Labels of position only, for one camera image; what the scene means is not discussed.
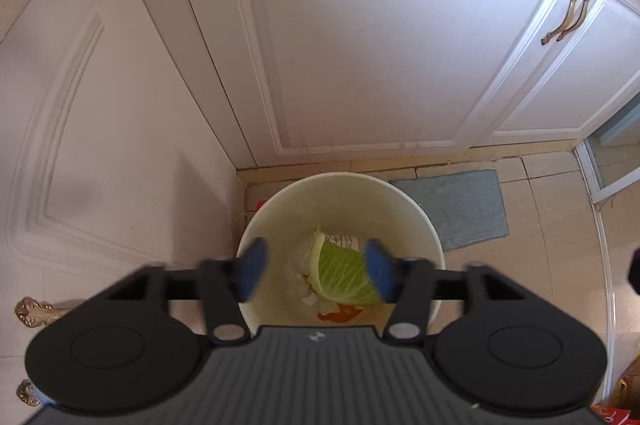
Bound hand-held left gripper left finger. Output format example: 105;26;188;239
102;236;269;347

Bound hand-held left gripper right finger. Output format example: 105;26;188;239
363;238;528;342

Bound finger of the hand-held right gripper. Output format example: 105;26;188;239
627;247;640;293

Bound green cabbage leaf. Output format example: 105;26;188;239
309;229;383;306

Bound orange peel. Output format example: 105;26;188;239
317;303;363;323

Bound white trash bin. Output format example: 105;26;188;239
236;172;446;341

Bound white printed wrapper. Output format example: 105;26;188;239
322;232;360;251

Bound white plastic scraps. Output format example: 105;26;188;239
287;237;321;307

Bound blue floor mat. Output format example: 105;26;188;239
390;169;510;252

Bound white framed glass door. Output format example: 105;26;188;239
575;95;640;206

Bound red cardboard box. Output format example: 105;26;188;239
592;405;633;425

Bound narrow white cabinet door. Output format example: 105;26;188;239
492;0;640;146

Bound white corner cabinet door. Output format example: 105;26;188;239
0;0;251;358

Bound wide white cabinet door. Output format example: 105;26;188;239
160;0;606;171

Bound ornate bronze cabinet handle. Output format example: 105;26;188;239
15;297;71;407

